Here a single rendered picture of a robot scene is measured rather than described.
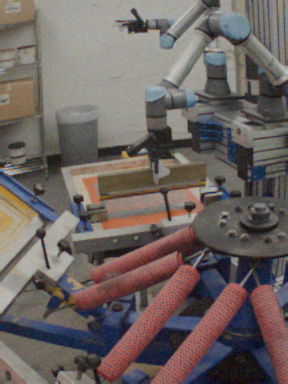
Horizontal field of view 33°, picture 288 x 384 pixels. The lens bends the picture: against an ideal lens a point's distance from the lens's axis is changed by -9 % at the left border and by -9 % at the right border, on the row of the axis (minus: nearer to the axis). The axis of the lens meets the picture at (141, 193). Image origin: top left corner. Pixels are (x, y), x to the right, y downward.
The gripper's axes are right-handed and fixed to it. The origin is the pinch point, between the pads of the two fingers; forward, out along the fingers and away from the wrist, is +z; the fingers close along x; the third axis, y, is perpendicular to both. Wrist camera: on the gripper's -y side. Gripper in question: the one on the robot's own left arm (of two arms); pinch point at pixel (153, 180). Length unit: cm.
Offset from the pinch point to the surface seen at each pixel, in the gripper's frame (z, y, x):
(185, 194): 13.6, 17.1, 14.5
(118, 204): 13.5, -10.8, 13.7
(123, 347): -6, -34, -100
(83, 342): 18, -39, -67
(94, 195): 13.5, -18.3, 26.3
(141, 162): 11, 9, 54
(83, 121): 51, 15, 310
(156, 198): 13.6, 4.8, 14.5
